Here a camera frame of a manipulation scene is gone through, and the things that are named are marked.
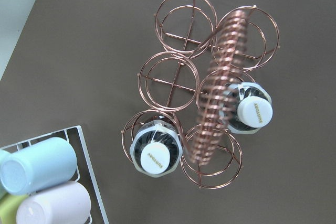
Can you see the copper wire bottle basket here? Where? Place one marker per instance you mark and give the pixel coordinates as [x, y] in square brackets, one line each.
[184, 84]

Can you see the tea bottle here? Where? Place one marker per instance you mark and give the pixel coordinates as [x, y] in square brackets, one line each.
[156, 149]
[253, 107]

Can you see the blue cup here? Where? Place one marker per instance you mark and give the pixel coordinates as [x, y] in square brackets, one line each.
[39, 166]

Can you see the pink cup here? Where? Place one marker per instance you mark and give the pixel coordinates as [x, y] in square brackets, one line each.
[67, 203]

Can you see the white cup rack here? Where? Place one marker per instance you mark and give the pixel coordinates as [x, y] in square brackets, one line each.
[84, 173]

